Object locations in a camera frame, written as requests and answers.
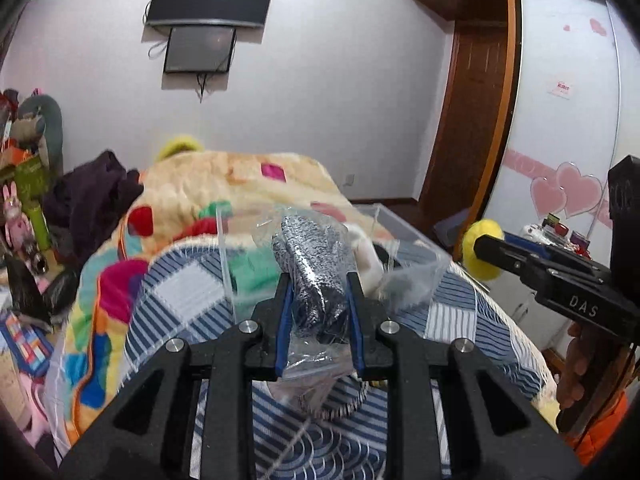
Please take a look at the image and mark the grey speckled socks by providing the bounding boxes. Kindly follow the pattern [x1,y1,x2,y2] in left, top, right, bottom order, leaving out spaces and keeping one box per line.
[251,206,372,417]

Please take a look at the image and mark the green soft cloth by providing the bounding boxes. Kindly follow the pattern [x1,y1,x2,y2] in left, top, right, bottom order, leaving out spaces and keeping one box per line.
[231,249,282,292]

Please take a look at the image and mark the black plastic bag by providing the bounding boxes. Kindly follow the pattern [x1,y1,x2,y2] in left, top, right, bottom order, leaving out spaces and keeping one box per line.
[4,252,80,332]

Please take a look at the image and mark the pink rabbit plush toy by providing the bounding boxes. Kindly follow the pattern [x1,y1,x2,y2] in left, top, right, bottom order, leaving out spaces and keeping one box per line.
[1,184,32,257]

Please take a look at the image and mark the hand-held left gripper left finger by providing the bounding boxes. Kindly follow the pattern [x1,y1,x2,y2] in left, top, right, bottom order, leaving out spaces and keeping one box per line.
[57,272,296,480]

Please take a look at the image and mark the colourful patchwork fleece blanket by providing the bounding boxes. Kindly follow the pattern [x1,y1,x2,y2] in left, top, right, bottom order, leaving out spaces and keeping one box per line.
[47,149,396,448]

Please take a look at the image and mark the blue striped patchwork quilt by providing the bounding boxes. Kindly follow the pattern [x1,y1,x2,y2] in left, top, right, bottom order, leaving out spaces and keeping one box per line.
[120,240,561,480]

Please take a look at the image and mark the person's right forearm orange sleeve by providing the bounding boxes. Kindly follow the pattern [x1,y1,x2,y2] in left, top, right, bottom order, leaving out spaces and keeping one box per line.
[570,360,632,467]

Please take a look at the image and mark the clear plastic storage box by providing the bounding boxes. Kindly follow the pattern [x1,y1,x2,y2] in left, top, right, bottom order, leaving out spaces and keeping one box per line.
[214,202,452,313]

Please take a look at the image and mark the person's right hand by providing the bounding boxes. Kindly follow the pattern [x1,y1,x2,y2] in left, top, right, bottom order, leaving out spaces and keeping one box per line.
[556,321,603,411]

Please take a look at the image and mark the yellow plush toy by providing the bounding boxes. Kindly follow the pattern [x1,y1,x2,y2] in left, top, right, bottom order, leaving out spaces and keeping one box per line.
[158,134,205,162]

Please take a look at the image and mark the small black wall screen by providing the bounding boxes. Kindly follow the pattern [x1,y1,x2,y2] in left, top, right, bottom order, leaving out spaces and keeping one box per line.
[163,25,237,76]

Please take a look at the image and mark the grey plush toy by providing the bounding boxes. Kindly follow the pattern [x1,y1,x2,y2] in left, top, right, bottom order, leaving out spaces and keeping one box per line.
[15,91,65,177]

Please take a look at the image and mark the wooden wardrobe with white door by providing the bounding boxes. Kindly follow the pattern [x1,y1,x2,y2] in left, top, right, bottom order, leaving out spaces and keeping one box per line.
[402,0,628,266]

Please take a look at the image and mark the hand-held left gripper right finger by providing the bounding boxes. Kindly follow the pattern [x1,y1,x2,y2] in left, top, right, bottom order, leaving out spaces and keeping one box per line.
[345,272,577,480]

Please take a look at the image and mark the white plush toy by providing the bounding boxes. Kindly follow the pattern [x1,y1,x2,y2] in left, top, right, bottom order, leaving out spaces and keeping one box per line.
[347,224,388,293]

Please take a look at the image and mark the yellow fluffy pompom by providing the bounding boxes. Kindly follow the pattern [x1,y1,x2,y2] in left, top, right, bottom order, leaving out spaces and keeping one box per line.
[460,218,506,281]

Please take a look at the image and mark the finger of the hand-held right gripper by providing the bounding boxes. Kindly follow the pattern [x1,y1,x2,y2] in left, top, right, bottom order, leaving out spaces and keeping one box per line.
[501,231,608,273]
[472,235,552,287]

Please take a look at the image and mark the grey blue bin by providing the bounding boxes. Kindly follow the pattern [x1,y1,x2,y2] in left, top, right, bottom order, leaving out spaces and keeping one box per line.
[432,209,472,252]

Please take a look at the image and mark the dark purple clothing pile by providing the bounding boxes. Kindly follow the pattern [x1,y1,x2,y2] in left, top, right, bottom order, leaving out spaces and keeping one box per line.
[42,149,146,273]

